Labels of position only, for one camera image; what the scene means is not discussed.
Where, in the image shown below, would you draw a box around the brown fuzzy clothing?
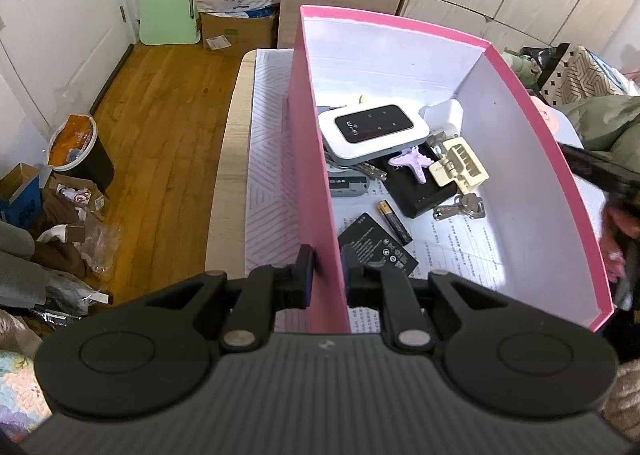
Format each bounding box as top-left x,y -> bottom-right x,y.
602,362 -> 640,442

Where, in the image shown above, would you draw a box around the olive green duvet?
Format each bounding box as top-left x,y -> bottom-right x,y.
562,94 -> 640,156

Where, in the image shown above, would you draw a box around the white door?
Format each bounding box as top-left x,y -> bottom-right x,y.
0,0 -> 135,136

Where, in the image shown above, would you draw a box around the white charger plug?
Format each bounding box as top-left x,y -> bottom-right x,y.
419,100 -> 466,136

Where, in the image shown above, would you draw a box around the pink cardboard box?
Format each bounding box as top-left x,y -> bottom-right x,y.
286,5 -> 615,334

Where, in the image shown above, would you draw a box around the floral blanket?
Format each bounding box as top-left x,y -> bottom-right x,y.
0,350 -> 53,436

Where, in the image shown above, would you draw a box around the geometric patterned cloth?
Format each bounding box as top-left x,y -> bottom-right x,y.
537,44 -> 640,108

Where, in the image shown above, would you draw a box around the pink round case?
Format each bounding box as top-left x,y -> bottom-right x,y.
534,95 -> 581,146

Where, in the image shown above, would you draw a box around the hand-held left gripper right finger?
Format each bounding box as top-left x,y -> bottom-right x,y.
340,244 -> 508,353

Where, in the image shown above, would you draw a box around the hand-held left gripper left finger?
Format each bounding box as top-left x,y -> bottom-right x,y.
145,244 -> 317,353

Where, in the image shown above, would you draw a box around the black AA battery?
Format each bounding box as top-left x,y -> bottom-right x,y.
377,200 -> 413,243

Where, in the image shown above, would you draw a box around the dark key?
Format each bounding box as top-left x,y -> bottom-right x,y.
325,150 -> 390,182

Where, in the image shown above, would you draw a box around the purple starfish hair clip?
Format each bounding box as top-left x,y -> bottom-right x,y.
389,145 -> 437,184

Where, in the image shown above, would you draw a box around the grey cushion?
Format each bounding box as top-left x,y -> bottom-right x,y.
0,220 -> 108,318

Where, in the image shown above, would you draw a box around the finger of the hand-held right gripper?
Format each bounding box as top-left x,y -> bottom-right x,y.
559,141 -> 640,203

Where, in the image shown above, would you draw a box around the trash bin with orange bag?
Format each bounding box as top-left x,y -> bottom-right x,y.
47,114 -> 116,193

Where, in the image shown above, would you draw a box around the blue cardboard box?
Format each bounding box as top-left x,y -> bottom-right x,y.
0,162 -> 43,231

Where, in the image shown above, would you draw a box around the white portable wifi router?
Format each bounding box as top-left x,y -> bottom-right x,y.
318,104 -> 431,167
327,170 -> 371,198

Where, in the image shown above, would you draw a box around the cream hair claw clip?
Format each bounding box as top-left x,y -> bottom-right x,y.
429,136 -> 490,187

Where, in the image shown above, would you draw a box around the patterned table cloth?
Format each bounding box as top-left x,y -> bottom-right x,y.
242,49 -> 321,332

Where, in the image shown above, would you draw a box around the silver keys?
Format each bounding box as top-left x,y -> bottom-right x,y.
432,192 -> 486,222

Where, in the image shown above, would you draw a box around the brown paper bag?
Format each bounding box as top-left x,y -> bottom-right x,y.
30,175 -> 123,281

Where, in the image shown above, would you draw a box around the person's right hand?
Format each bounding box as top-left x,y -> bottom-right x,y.
601,204 -> 632,282

